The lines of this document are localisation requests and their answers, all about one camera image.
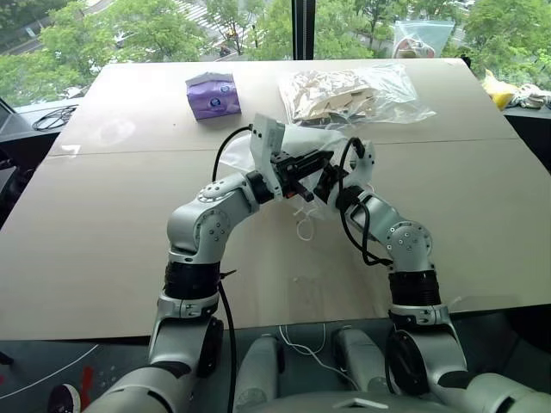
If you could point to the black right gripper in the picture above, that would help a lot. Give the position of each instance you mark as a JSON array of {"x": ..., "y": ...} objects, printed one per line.
[{"x": 335, "y": 180}]

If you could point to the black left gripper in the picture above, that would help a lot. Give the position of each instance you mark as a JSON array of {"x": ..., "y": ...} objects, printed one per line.
[{"x": 285, "y": 172}]

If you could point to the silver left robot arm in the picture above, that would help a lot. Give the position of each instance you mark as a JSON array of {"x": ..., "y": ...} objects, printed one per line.
[{"x": 196, "y": 223}]

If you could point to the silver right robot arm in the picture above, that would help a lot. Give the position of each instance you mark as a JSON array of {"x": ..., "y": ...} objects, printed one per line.
[{"x": 406, "y": 241}]

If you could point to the clear bag of wooden pieces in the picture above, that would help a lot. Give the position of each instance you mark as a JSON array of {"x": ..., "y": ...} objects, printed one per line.
[{"x": 344, "y": 96}]

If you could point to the purple wrapped towel pack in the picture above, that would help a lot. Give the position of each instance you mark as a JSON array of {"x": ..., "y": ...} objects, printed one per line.
[{"x": 213, "y": 96}]

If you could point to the clear zip bag with items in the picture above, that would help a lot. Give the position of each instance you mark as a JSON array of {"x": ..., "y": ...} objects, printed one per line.
[{"x": 419, "y": 41}]

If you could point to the silver right robot thigh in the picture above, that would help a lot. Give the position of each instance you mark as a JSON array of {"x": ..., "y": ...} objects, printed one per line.
[{"x": 359, "y": 361}]

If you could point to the silver robot thigh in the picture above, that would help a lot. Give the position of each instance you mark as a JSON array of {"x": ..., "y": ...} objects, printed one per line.
[
  {"x": 258, "y": 370},
  {"x": 359, "y": 361}
]

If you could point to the silver left robot thigh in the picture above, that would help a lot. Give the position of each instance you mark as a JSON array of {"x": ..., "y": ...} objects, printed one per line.
[{"x": 258, "y": 370}]

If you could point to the yellow soft object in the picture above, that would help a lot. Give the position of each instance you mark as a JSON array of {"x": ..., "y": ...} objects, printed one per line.
[{"x": 499, "y": 92}]

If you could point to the silver robot torso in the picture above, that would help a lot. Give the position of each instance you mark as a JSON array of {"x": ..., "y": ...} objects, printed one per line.
[{"x": 357, "y": 402}]

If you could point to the white patterned cloth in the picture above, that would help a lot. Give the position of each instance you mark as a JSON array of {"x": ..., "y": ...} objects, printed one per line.
[{"x": 531, "y": 96}]

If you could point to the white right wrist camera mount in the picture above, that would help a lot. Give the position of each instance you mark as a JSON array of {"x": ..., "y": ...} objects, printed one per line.
[{"x": 363, "y": 165}]

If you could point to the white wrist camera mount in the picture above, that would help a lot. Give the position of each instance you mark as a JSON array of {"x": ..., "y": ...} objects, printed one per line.
[
  {"x": 363, "y": 165},
  {"x": 267, "y": 142}
]

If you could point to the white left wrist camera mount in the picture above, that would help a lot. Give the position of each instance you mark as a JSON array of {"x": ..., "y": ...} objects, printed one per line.
[{"x": 267, "y": 142}]

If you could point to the black window frame post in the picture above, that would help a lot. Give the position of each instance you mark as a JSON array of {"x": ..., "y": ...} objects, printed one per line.
[{"x": 303, "y": 28}]

